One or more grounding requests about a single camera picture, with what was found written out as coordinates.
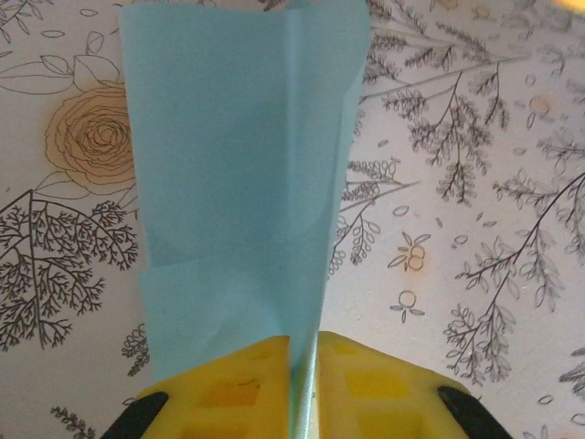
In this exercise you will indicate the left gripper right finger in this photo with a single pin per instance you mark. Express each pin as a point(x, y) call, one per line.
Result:
point(375, 393)

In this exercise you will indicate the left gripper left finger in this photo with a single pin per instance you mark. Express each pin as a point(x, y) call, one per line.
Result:
point(228, 393)

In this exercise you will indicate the light blue paper sheet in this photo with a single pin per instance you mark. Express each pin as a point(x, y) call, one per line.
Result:
point(228, 160)

